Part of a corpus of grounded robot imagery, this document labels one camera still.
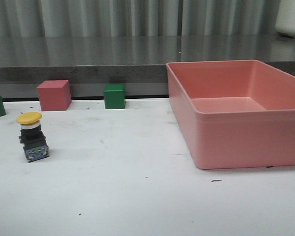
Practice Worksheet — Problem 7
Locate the right green cube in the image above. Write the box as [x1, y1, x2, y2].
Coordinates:
[104, 84, 125, 109]

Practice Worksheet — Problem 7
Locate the white appliance on counter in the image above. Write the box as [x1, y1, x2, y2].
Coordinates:
[275, 0, 295, 38]

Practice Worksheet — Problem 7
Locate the grey stone counter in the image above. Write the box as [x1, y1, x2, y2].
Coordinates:
[0, 34, 295, 100]

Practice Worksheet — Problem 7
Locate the pink plastic bin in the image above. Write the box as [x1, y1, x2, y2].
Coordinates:
[167, 60, 295, 169]

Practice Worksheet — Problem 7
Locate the grey pleated curtain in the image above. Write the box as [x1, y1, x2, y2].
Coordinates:
[0, 0, 280, 37]

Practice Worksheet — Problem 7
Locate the far pink cube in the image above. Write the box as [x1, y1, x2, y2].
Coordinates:
[37, 80, 72, 111]

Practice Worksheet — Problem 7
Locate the yellow push button switch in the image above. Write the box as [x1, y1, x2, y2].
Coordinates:
[16, 112, 49, 163]

